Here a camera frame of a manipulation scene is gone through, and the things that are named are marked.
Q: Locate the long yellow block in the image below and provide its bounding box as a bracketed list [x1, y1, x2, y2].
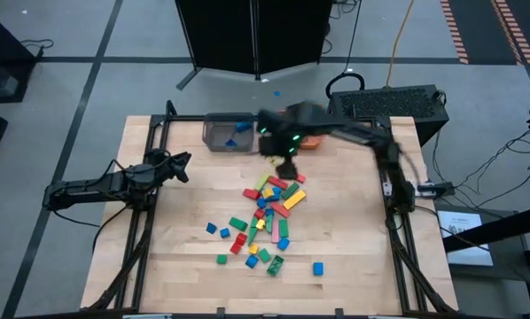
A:
[282, 190, 308, 211]

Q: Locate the thin black hanging cable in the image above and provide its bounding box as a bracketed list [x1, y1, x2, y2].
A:
[342, 0, 363, 74]

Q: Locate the black adapter box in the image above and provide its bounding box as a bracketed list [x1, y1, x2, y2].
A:
[417, 180, 456, 198]

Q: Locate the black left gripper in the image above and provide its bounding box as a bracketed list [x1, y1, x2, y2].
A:
[145, 150, 193, 184]

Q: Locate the grey translucent plastic bin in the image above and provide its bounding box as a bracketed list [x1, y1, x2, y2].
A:
[201, 112, 260, 154]

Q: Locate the yellow hanging cable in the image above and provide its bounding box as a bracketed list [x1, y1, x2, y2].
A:
[385, 0, 416, 89]

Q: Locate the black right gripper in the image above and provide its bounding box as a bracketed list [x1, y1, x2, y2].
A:
[256, 104, 301, 181]

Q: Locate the orange plastic bin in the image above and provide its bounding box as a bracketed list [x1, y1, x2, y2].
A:
[298, 104, 327, 151]

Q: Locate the black divider panel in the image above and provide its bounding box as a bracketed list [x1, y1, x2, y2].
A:
[175, 0, 335, 92]

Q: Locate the black computer case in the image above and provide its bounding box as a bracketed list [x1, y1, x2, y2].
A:
[326, 83, 450, 147]

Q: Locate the white paper sheet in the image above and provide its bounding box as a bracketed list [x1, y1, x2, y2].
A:
[436, 209, 495, 268]

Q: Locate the black side table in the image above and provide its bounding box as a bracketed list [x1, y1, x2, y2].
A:
[441, 201, 530, 319]

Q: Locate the black aluminium table frame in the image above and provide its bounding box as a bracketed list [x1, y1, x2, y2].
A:
[81, 99, 459, 319]

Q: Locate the black cable loop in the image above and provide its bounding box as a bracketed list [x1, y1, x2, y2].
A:
[324, 72, 366, 101]

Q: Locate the green triangle block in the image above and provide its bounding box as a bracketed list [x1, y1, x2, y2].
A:
[246, 216, 260, 247]

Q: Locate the green studded plastic brick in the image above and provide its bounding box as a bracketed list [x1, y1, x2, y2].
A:
[266, 254, 286, 277]

